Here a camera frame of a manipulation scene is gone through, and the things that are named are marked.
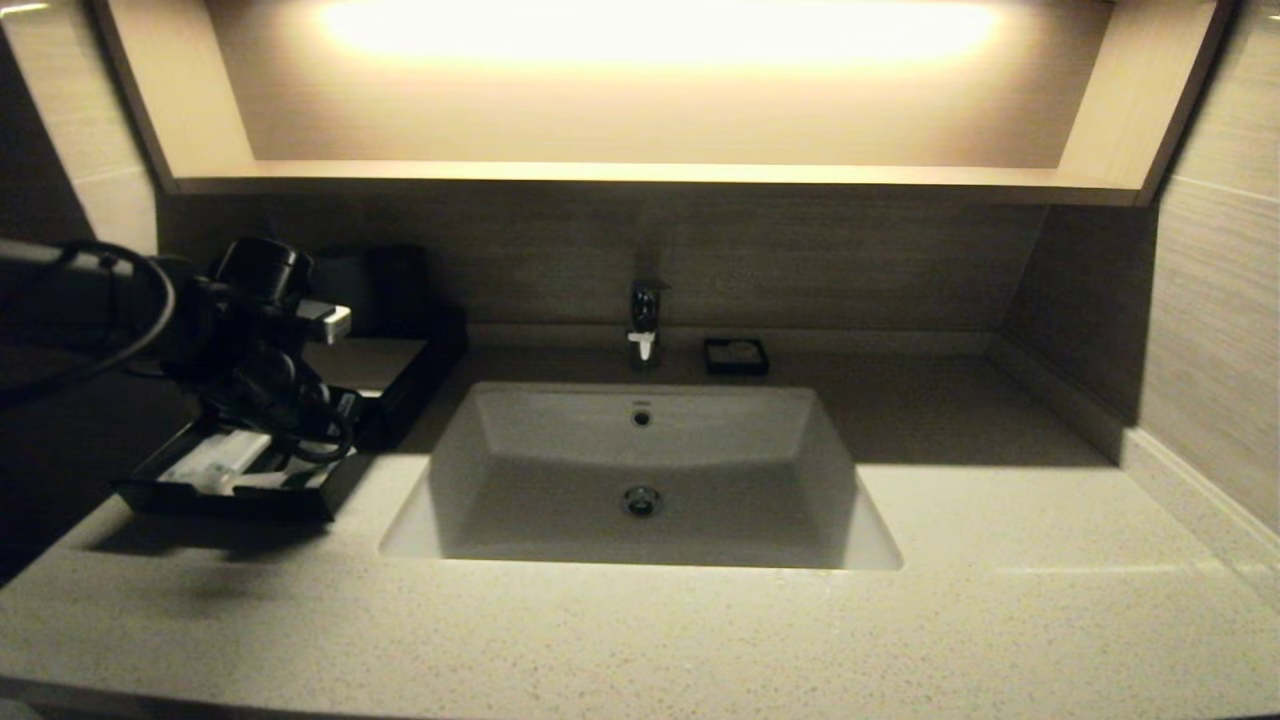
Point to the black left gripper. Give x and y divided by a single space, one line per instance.
255 385

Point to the black amenity drawer box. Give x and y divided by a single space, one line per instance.
220 505

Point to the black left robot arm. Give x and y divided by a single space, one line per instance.
60 300

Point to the black rectangular box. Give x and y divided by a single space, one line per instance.
380 365

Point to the grey cup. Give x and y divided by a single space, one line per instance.
345 285

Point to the black cup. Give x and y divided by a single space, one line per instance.
405 290

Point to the white ceramic sink basin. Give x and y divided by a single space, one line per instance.
560 520

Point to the chrome sink drain plug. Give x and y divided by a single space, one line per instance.
642 502

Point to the chrome faucet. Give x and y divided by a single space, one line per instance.
646 320

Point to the small black soap dish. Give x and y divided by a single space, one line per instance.
712 368

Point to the pale soap bar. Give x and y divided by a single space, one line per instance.
737 351

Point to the warm light strip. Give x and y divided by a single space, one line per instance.
660 30

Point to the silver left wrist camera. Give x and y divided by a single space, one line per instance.
325 322

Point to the wooden wall niche shelf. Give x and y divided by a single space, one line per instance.
180 100

